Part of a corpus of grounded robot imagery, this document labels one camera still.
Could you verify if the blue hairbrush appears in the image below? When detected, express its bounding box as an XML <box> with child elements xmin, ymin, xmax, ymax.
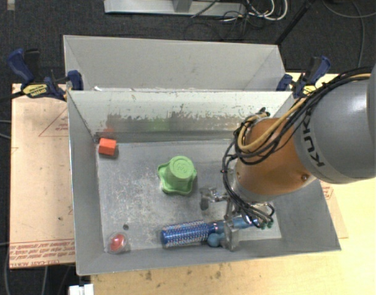
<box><xmin>159</xmin><ymin>218</ymin><xmax>257</xmax><ymax>249</ymax></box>

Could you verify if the grey metal bin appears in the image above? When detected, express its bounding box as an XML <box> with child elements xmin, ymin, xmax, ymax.
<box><xmin>63</xmin><ymin>34</ymin><xmax>342</xmax><ymax>277</ymax></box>

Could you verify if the orange-red block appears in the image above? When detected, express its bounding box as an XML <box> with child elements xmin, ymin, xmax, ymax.
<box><xmin>98</xmin><ymin>137</ymin><xmax>118</xmax><ymax>158</ymax></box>

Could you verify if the small blue rubber toy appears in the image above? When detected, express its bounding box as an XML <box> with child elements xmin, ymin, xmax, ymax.
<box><xmin>207</xmin><ymin>233</ymin><xmax>226</xmax><ymax>248</ymax></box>

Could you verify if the red item in clear case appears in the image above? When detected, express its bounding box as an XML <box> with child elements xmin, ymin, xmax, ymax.
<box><xmin>105</xmin><ymin>232</ymin><xmax>130</xmax><ymax>255</ymax></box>

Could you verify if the brown cardboard board, red print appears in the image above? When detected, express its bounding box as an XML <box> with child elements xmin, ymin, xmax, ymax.
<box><xmin>9</xmin><ymin>83</ymin><xmax>349</xmax><ymax>270</ymax></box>

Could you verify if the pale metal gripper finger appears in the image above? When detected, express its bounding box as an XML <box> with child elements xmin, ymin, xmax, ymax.
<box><xmin>223</xmin><ymin>206</ymin><xmax>241</xmax><ymax>253</ymax></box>
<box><xmin>199</xmin><ymin>186</ymin><xmax>229</xmax><ymax>211</ymax></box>

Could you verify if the green plastic cup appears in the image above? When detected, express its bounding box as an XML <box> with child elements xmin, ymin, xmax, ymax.
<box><xmin>156</xmin><ymin>155</ymin><xmax>198</xmax><ymax>196</ymax></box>

